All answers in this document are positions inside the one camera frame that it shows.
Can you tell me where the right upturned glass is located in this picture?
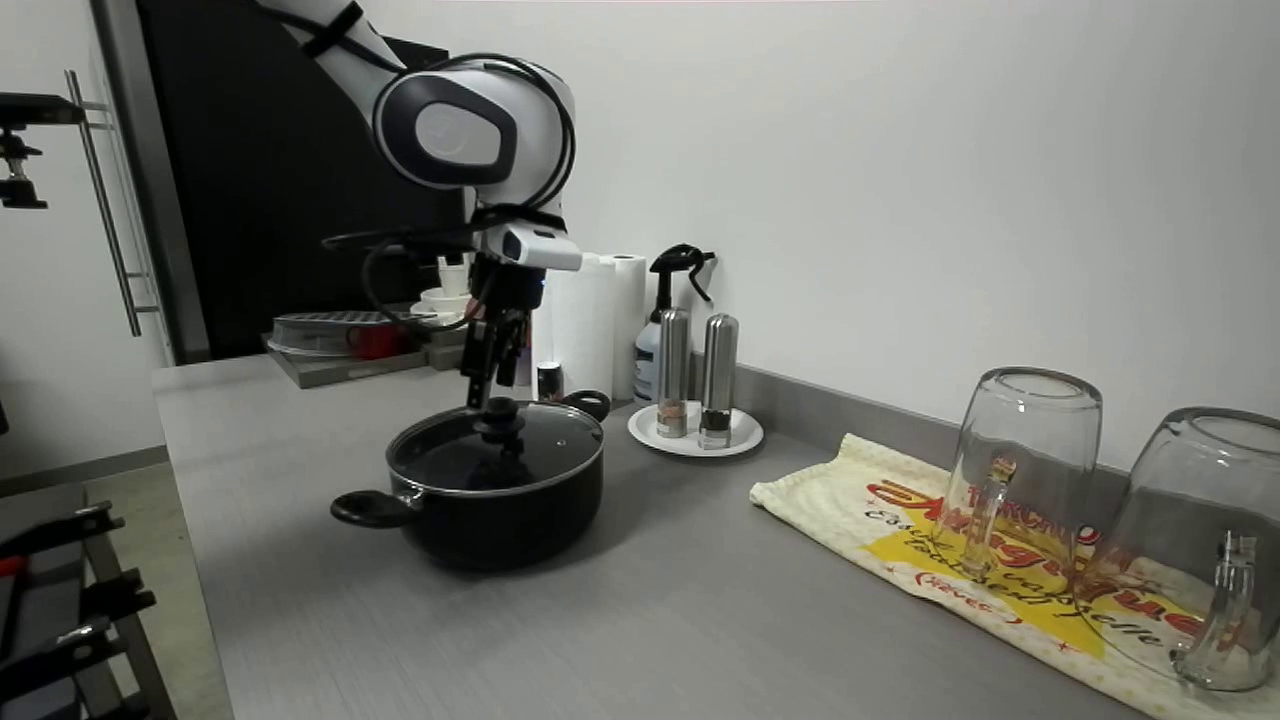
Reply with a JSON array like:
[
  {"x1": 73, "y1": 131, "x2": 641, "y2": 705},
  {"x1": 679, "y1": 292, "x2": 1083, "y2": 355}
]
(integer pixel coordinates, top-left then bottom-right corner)
[{"x1": 1098, "y1": 410, "x2": 1280, "y2": 656}]

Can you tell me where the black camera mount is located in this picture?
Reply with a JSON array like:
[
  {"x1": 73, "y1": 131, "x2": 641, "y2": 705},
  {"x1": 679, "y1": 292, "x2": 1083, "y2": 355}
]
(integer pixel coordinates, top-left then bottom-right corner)
[{"x1": 0, "y1": 89, "x2": 87, "y2": 213}]

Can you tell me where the small clear glass bottle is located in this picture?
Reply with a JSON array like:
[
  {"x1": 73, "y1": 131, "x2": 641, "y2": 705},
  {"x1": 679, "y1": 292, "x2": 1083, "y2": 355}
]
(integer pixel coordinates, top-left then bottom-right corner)
[{"x1": 1171, "y1": 534, "x2": 1273, "y2": 691}]

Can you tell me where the glass pot lid black knob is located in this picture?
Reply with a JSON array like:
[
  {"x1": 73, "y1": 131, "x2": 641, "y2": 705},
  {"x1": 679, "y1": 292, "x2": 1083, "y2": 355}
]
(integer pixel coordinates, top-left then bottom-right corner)
[{"x1": 387, "y1": 393, "x2": 608, "y2": 499}]

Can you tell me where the steel grinder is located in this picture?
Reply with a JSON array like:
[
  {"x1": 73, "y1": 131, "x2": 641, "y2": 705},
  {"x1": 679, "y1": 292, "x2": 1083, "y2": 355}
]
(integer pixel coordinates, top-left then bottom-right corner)
[
  {"x1": 701, "y1": 314, "x2": 741, "y2": 444},
  {"x1": 656, "y1": 314, "x2": 687, "y2": 438}
]

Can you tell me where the right steel grinder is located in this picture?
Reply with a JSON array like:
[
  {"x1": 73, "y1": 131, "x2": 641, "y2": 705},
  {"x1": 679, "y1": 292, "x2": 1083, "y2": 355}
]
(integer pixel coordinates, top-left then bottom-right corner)
[{"x1": 701, "y1": 314, "x2": 741, "y2": 444}]

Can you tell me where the steel door handle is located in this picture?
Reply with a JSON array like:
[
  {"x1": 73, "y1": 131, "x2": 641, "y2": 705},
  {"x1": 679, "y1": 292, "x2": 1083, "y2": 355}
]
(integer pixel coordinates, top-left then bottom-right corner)
[{"x1": 61, "y1": 67, "x2": 163, "y2": 342}]

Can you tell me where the black cooking pot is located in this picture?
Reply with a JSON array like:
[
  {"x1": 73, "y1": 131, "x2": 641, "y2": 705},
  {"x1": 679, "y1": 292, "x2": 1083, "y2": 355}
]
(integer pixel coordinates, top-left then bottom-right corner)
[{"x1": 332, "y1": 458, "x2": 604, "y2": 571}]

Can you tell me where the left steel grinder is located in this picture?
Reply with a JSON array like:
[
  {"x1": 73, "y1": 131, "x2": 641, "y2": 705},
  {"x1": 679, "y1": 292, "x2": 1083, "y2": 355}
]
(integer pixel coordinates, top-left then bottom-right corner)
[{"x1": 656, "y1": 314, "x2": 687, "y2": 438}]

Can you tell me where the grey tray with items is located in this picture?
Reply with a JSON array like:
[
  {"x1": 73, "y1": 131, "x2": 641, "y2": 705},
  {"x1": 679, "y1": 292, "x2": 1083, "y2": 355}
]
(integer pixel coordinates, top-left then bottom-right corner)
[{"x1": 265, "y1": 308, "x2": 465, "y2": 388}]

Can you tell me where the upturned glass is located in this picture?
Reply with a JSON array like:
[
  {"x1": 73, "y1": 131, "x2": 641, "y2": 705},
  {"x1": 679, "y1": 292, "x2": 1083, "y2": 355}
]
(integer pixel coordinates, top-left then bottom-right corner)
[
  {"x1": 1098, "y1": 410, "x2": 1280, "y2": 656},
  {"x1": 936, "y1": 369, "x2": 1105, "y2": 597}
]

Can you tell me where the yellow red printed cloth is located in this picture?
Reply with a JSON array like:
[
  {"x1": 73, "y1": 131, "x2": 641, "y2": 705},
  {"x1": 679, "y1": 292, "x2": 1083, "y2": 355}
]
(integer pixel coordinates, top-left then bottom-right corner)
[{"x1": 749, "y1": 434, "x2": 1280, "y2": 720}]

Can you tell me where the white round plate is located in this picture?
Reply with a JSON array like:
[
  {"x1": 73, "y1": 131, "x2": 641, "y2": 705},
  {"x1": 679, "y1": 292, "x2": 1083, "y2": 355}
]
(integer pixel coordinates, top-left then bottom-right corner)
[{"x1": 629, "y1": 403, "x2": 764, "y2": 459}]

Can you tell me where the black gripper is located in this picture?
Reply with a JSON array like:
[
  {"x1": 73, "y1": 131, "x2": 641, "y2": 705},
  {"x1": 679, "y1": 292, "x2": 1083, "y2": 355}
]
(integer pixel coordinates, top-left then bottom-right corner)
[{"x1": 462, "y1": 204, "x2": 567, "y2": 410}]

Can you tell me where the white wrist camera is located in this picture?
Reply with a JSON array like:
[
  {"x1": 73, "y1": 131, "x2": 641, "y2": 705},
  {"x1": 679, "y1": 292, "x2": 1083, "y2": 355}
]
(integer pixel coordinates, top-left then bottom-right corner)
[{"x1": 498, "y1": 226, "x2": 583, "y2": 272}]

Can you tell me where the left upturned glass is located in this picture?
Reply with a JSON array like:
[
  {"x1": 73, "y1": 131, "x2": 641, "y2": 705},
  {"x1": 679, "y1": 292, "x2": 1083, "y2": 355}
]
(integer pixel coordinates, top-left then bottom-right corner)
[{"x1": 936, "y1": 369, "x2": 1105, "y2": 597}]

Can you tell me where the white paper towel roll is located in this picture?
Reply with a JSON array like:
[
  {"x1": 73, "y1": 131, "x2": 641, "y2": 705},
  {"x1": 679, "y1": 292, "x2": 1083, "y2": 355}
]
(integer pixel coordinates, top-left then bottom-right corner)
[{"x1": 534, "y1": 252, "x2": 644, "y2": 402}]

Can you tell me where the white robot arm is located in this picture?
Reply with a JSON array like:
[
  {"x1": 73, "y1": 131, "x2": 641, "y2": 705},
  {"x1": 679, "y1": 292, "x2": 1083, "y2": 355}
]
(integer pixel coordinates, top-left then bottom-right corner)
[{"x1": 255, "y1": 0, "x2": 583, "y2": 410}]

